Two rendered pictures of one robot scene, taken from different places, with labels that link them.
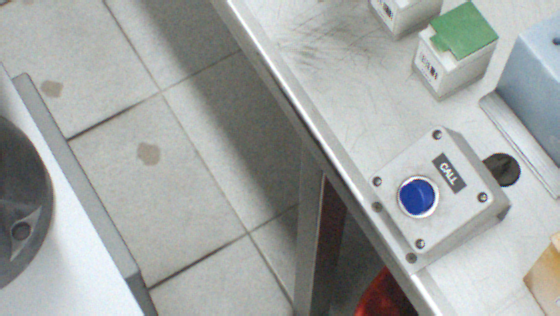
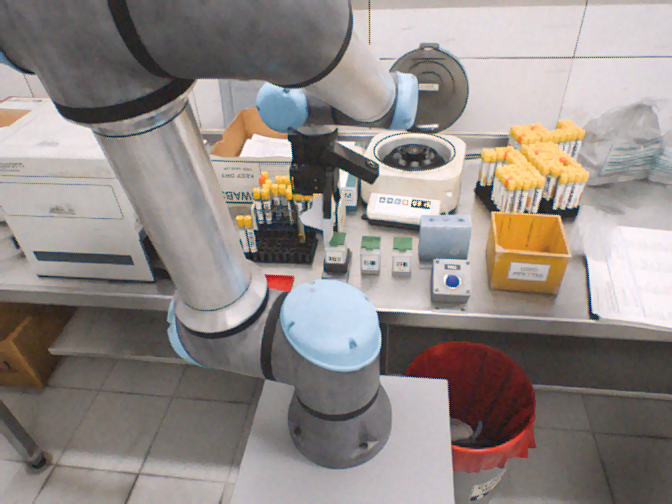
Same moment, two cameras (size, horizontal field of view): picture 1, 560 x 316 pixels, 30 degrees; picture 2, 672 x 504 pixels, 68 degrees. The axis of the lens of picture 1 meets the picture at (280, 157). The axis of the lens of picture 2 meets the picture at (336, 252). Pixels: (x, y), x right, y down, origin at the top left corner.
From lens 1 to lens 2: 0.56 m
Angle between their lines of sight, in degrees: 39
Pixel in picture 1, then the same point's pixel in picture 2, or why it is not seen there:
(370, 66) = (382, 284)
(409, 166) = (440, 276)
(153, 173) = not seen: outside the picture
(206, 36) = (221, 446)
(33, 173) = not seen: hidden behind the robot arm
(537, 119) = (442, 251)
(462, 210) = (467, 271)
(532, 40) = (426, 224)
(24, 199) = not seen: hidden behind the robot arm
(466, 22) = (400, 241)
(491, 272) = (481, 295)
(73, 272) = (403, 392)
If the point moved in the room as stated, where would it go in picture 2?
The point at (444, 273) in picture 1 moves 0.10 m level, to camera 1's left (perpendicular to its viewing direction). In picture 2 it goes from (473, 305) to (448, 337)
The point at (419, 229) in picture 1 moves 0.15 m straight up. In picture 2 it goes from (463, 288) to (473, 221)
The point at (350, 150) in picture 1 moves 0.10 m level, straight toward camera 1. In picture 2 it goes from (409, 304) to (450, 332)
